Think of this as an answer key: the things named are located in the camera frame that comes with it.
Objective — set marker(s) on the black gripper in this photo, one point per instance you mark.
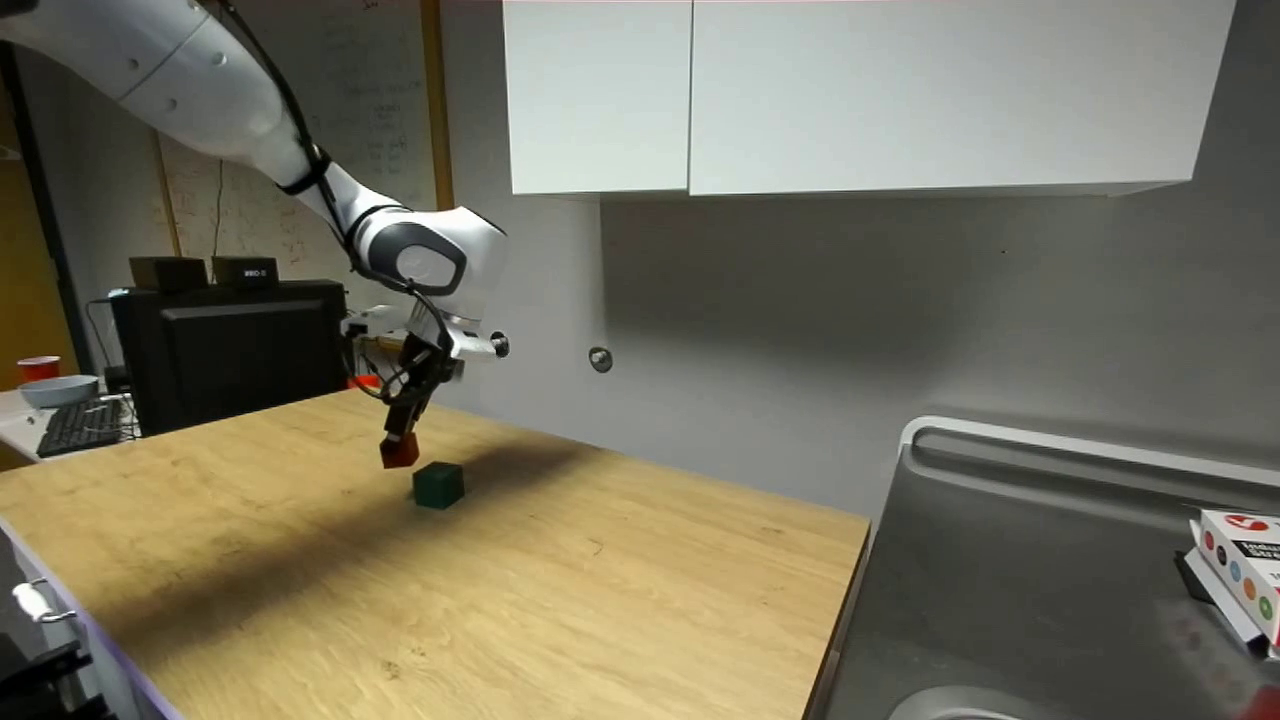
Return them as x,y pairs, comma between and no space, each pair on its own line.
425,349

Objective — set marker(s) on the orange block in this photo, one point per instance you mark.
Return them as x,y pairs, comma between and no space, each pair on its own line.
398,453

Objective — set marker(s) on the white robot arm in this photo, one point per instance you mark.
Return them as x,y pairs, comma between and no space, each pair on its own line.
173,65

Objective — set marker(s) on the green block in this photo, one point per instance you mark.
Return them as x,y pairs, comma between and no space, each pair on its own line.
436,487

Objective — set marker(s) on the black box unit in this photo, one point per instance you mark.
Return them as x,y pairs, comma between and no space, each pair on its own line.
226,353

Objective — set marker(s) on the black keyboard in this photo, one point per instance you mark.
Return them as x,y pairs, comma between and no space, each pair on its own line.
81,425

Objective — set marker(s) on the white bowl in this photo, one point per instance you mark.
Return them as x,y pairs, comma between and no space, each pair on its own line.
61,391

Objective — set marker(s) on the red cup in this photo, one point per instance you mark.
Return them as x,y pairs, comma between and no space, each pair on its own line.
38,369

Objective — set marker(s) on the stainless steel sink counter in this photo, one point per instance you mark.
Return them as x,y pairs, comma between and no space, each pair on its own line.
1065,585

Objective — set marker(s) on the white box with coloured dots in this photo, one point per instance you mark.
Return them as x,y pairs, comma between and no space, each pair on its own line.
1240,564

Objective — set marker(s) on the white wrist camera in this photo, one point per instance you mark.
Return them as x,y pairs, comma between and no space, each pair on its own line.
479,346

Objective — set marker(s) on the round metal wall knob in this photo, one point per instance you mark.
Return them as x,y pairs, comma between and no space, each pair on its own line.
600,356

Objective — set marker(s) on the orange wooden door frame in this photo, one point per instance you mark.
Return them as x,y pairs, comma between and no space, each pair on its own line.
435,103

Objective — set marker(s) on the white wall cabinet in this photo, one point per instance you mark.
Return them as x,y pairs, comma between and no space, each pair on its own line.
867,93

